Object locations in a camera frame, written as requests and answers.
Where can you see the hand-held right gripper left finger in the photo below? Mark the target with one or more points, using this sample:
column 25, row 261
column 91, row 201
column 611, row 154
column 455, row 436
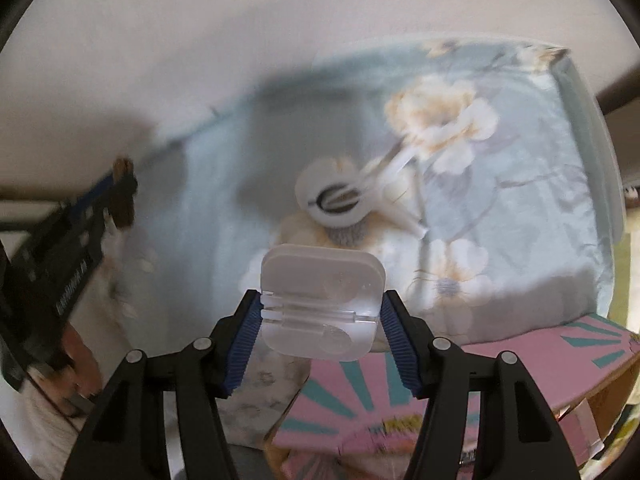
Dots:
column 245, row 341

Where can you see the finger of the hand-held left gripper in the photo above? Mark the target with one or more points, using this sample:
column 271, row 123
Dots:
column 92, row 195

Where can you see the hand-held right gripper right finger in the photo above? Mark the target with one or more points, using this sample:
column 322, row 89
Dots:
column 400, row 346

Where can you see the translucent white plastic case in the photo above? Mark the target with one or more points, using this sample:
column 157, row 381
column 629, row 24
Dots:
column 320, row 280

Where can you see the cardboard box with pink print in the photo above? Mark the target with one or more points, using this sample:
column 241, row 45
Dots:
column 525, row 350

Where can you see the person's left hand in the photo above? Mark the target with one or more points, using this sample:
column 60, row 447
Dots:
column 80, row 360

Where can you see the white round gadget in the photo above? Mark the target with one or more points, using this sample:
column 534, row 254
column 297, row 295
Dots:
column 330, row 200

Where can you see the blue floral bedsheet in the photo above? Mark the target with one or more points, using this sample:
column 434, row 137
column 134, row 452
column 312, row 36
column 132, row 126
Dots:
column 525, row 210

